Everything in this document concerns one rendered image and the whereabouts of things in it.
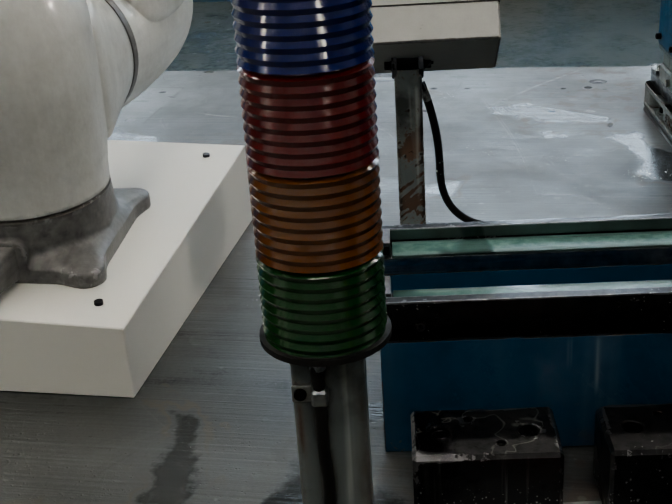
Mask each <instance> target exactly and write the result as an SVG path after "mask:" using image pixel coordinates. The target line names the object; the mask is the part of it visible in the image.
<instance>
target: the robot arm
mask: <svg viewBox="0 0 672 504"><path fill-rule="evenodd" d="M192 14H193V0H0V294H1V293H2V292H4V291H5V290H6V289H8V288H9V287H10V286H12V285H13V284H14V283H29V284H57V285H64V286H69V287H73V288H78V289H88V288H93V287H97V286H99V285H101V284H102V283H104V282H105V281H106V279H107V266H108V264H109V262H110V261H111V259H112V257H113V256H114V254H115V253H116V251H117V249H118V248H119V246H120V244H121V243H122V241H123V240H124V238H125V236H126V235H127V233H128V231H129V230H130V228H131V227H132V225H133V223H134V222H135V220H136V219H137V218H138V217H139V216H140V215H141V214H142V213H143V212H145V211H146V210H148V209H149V208H150V206H151V202H150V195H149V192H148V191H147V190H145V189H142V188H113V185H112V181H111V177H110V171H109V162H108V138H109V137H110V136H111V135H112V133H113V131H114V128H115V125H116V122H117V120H118V117H119V114H120V112H121V109H122V107H124V106H126V105H127V104H129V103H130V102H131V101H132V100H134V99H135V98H136V97H138V96H139V95H140V94H141V93H143V92H144V91H145V90H146V89H147V88H148V87H149V86H150V85H151V84H152V83H153V82H154V81H155V80H156V79H157V78H158V77H159V76H160V75H161V74H162V73H163V72H164V71H165V70H166V69H167V68H168V66H169V65H170V64H171V63H172V61H173V60H174V59H175V57H176V56H177V55H178V53H179V52H180V50H181V48H182V46H183V45H184V43H185V40H186V38H187V35H188V33H189V29H190V26H191V21H192Z"/></svg>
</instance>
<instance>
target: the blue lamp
mask: <svg viewBox="0 0 672 504"><path fill-rule="evenodd" d="M230 2H231V4H232V6H233V8H232V11H231V14H232V16H233V18H234V21H233V25H232V26H233V28H234V30H235V34H234V40H235V42H236V47H235V52H236V54H237V55H238V57H237V59H236V63H237V65H238V66H239V67H241V68H243V69H244V70H246V71H248V72H251V73H255V74H259V75H265V76H276V77H303V76H315V75H323V74H330V73H335V72H340V71H344V70H348V69H351V68H354V67H357V66H359V65H362V64H363V63H365V62H366V61H368V60H369V59H370V58H371V57H373V55H374V53H375V52H374V49H373V47H372V45H373V42H374V38H373V36H372V34H371V33H372V31H373V25H372V23H371V20H372V17H373V15H372V12H371V10H370V8H371V6H372V1H371V0H230Z"/></svg>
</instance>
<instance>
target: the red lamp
mask: <svg viewBox="0 0 672 504"><path fill-rule="evenodd" d="M374 61H375V58H374V56H373V57H371V58H370V59H369V60H368V61H366V62H365V63H363V64H362V65H359V66H357V67H354V68H351V69H348V70H344V71H340V72H335V73H330V74H323V75H315V76H303V77H276V76H265V75H259V74H255V73H251V72H248V71H246V70H244V69H243V68H241V67H239V66H237V71H238V73H239V74H240V75H239V78H238V83H239V84H240V86H241V87H240V90H239V94H240V96H241V97H242V99H241V102H240V105H241V107H242V109H243V111H242V115H241V116H242V119H243V120H244V123H243V130H244V131H245V134H244V141H245V143H246V146H245V152H246V154H247V157H246V163H247V164H248V166H249V167H250V168H252V169H253V170H255V171H257V172H259V173H261V174H264V175H267V176H270V177H275V178H282V179H292V180H310V179H322V178H329V177H335V176H340V175H344V174H348V173H351V172H354V171H357V170H359V169H361V168H363V167H365V166H367V165H368V164H369V163H371V162H372V161H374V160H375V159H376V158H377V156H378V155H379V148H378V146H377V145H378V141H379V139H378V136H377V132H378V126H377V124H376V122H377V118H378V117H377V114H376V112H375V111H376V109H377V103H376V102H375V98H376V95H377V94H376V91H375V89H374V88H375V85H376V81H375V79H374V74H375V68H374V66H373V63H374Z"/></svg>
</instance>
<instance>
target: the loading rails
mask: <svg viewBox="0 0 672 504"><path fill-rule="evenodd" d="M382 229H383V236H382V239H383V243H384V244H383V247H384V251H383V255H384V263H383V264H384V267H385V272H384V275H385V288H386V291H385V295H386V303H385V304H386V308H387V311H386V314H387V315H388V316H389V318H390V320H391V325H392V334H391V337H390V339H389V341H388V343H387V344H386V345H385V346H384V347H383V348H382V349H381V350H380V361H381V381H382V400H383V420H384V439H385V451H386V452H403V451H412V445H411V420H410V414H411V413H412V412H414V411H436V410H467V409H487V410H496V409H507V408H530V407H549V408H550V409H552V411H553V415H554V419H555V423H556V426H557V430H558V434H559V438H560V441H561V445H562V447H571V446H594V433H595V415H596V411H597V410H598V409H599V408H600V407H602V406H607V405H624V404H667V403H672V213H668V214H644V215H620V216H597V217H573V218H549V219H525V220H502V221H478V222H454V223H430V224H406V225H383V226H382Z"/></svg>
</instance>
